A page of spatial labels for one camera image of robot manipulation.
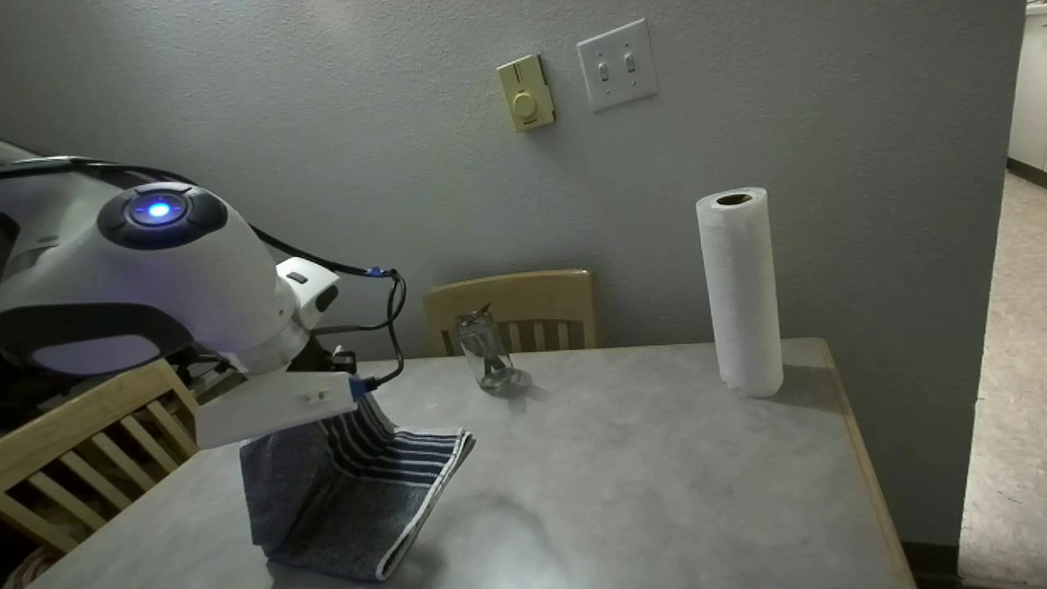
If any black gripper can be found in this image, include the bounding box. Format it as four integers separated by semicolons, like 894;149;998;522
289;338;358;374

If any blue striped towel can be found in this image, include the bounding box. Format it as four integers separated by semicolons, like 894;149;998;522
238;400;474;582

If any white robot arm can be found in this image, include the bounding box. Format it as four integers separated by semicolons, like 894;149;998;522
0;142;338;375

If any white paper towel roll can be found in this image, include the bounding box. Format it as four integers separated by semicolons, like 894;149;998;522
696;185;785;395

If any wooden chair behind table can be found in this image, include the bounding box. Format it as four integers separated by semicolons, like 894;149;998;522
422;267;599;355

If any wooden chair at left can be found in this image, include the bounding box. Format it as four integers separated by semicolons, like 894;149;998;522
0;359;199;553

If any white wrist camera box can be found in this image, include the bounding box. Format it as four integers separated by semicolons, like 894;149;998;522
195;374;353;449

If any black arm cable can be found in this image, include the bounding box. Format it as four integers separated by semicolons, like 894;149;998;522
0;158;412;392

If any white light switch plate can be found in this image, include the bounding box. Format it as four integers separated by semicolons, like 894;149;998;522
575;19;657;111

